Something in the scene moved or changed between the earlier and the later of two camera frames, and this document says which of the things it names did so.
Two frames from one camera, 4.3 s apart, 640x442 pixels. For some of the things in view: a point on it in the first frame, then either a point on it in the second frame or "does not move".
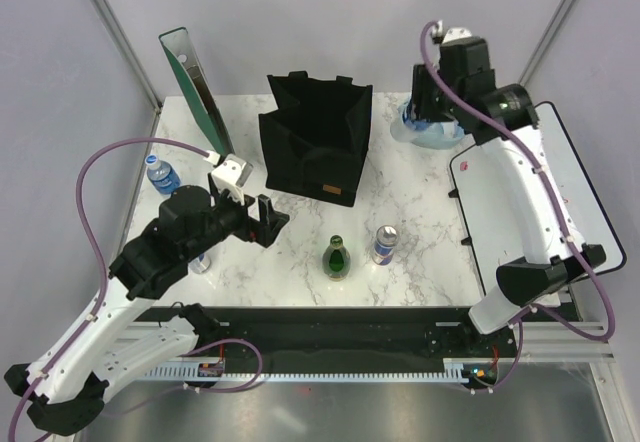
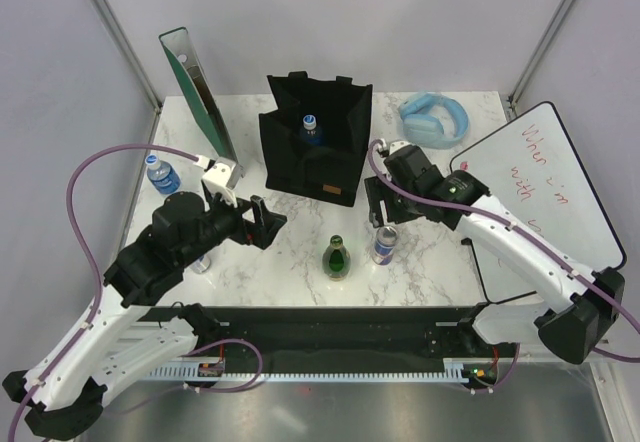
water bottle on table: (161, 175) does not move
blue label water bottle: (406, 128) to (310, 123)
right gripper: (423, 80) to (377, 190)
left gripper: (265, 230) does not move
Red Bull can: (201, 264) does not move
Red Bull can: (386, 238) does not move
